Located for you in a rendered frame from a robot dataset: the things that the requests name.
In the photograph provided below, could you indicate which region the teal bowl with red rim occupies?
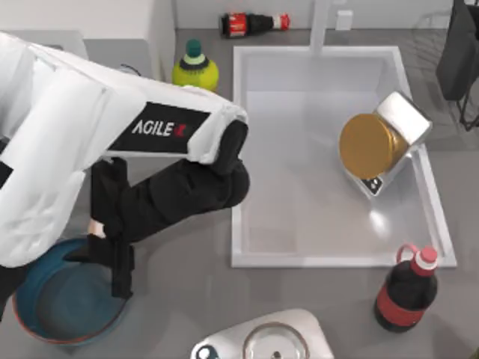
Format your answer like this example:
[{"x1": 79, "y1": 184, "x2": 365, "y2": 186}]
[{"x1": 10, "y1": 238, "x2": 132, "y2": 346}]

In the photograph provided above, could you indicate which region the pale grey appliance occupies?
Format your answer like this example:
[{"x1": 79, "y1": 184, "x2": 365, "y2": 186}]
[{"x1": 189, "y1": 307, "x2": 335, "y2": 359}]

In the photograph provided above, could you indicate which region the clear round glass bowl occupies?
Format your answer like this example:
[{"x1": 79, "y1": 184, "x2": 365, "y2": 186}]
[{"x1": 242, "y1": 322, "x2": 311, "y2": 359}]

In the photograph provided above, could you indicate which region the white sink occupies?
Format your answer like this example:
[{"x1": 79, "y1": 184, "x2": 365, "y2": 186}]
[{"x1": 231, "y1": 45, "x2": 458, "y2": 269}]

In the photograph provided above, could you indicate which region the yellow-green bottle with green cap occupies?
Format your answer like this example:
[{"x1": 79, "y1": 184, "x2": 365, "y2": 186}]
[{"x1": 171, "y1": 38, "x2": 220, "y2": 93}]

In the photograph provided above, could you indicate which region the small dark cola bottle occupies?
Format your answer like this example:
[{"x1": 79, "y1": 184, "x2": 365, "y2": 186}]
[{"x1": 219, "y1": 11, "x2": 291, "y2": 40}]

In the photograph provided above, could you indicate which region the gold and silver kitchen scale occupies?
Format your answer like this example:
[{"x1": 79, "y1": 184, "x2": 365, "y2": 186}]
[{"x1": 338, "y1": 91, "x2": 433, "y2": 197}]

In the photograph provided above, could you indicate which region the large dark bottle red label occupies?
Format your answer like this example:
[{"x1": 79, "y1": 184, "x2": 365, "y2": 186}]
[{"x1": 373, "y1": 243, "x2": 439, "y2": 333}]

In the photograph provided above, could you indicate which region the white tall tap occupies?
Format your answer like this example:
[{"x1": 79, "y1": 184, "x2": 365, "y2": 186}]
[{"x1": 309, "y1": 0, "x2": 338, "y2": 57}]

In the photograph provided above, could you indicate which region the small white wall box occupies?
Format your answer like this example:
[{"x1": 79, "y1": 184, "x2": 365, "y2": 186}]
[{"x1": 335, "y1": 10, "x2": 354, "y2": 31}]

